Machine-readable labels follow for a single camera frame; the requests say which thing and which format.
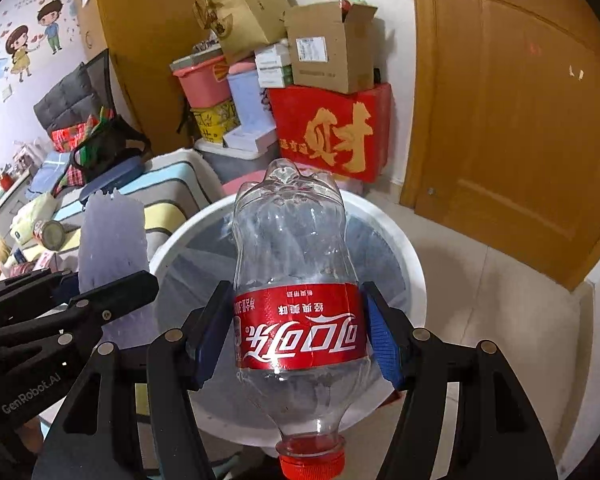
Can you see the white wall socket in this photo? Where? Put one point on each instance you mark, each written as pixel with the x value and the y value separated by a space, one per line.
pixel 6 93

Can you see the red cardboard box gold print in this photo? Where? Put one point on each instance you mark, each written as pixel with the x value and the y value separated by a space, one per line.
pixel 300 110

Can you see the cartoon couple wall sticker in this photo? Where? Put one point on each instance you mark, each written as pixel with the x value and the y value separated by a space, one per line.
pixel 25 45

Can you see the striped tablecloth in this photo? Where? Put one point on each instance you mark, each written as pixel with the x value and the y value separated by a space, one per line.
pixel 172 180

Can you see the dark blue case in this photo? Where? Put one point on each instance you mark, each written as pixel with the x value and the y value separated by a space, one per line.
pixel 112 180

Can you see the white flat box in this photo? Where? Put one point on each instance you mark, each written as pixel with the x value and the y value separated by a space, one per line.
pixel 250 139

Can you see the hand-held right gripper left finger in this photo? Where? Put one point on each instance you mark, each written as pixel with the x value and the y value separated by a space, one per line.
pixel 211 332

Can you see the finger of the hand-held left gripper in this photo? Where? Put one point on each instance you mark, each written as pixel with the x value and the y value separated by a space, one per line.
pixel 30 287
pixel 125 292

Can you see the light blue storage box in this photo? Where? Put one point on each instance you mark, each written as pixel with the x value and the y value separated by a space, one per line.
pixel 247 100

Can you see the pink plastic basket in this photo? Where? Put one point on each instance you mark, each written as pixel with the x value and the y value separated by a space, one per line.
pixel 205 85

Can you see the open brown cardboard box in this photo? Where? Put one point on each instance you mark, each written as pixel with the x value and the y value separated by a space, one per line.
pixel 325 65

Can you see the translucent plastic sheet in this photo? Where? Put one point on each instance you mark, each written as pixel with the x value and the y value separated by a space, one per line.
pixel 112 240

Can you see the grey quilted cushion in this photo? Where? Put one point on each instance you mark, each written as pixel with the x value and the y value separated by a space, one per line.
pixel 62 100

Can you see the clear plastic bottle red label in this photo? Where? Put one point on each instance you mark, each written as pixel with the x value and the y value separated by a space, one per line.
pixel 290 240

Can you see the red drink can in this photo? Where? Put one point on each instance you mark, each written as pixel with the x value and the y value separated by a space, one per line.
pixel 50 235

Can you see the black bag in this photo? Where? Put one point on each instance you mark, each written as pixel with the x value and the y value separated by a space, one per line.
pixel 117 135

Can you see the pink plastic basin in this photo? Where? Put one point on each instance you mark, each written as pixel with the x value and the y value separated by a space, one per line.
pixel 237 184

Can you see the blue folded cloth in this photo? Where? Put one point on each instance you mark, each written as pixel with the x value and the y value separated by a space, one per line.
pixel 47 172

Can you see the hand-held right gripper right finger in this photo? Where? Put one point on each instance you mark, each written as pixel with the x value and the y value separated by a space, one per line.
pixel 386 342

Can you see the wooden wardrobe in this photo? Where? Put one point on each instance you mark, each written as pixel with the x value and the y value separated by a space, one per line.
pixel 145 20

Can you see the red plaid cloth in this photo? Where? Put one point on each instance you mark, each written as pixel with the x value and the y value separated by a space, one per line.
pixel 67 140

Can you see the yellow tissue pack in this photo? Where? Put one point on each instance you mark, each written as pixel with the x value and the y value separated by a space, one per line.
pixel 27 217

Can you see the grey storage bin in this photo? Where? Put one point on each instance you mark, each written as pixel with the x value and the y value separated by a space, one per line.
pixel 235 162

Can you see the yellow printed box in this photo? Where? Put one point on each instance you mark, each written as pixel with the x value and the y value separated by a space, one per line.
pixel 212 122

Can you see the grey drawer cabinet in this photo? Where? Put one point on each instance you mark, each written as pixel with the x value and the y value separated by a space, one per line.
pixel 7 200

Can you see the wooden door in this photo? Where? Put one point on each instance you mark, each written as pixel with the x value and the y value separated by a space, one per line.
pixel 520 110

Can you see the white carton box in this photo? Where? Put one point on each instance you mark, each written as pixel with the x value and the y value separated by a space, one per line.
pixel 275 77
pixel 272 56

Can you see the brown paper bag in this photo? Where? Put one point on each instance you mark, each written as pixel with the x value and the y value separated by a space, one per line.
pixel 250 10

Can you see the white round trash bin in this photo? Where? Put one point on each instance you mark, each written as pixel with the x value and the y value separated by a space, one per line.
pixel 411 272

